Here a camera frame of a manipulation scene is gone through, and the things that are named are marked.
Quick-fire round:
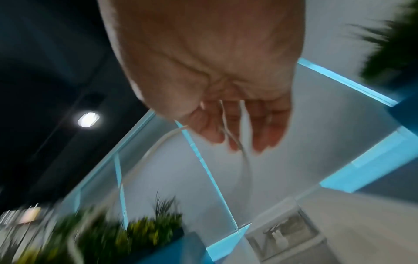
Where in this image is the white mini drawer box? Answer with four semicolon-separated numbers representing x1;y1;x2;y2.
244;198;328;262

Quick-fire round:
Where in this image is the white roller blind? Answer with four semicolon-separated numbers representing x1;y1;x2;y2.
181;63;401;231
60;109;238;233

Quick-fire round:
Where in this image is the person's right hand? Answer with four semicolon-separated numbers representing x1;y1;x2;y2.
98;0;307;155

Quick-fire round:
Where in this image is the black ceiling spotlight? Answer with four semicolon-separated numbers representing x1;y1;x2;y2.
76;110;101;128

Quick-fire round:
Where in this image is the green plant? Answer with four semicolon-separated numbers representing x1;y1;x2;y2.
13;192;185;264
347;0;418;87

